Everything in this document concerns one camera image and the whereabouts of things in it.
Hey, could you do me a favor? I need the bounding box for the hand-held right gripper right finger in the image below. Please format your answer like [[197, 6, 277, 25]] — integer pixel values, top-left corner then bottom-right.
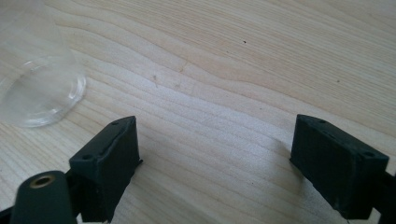
[[289, 114, 390, 220]]

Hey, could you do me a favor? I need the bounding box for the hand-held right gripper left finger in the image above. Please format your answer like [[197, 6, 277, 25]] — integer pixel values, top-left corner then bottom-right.
[[68, 115, 144, 223]]

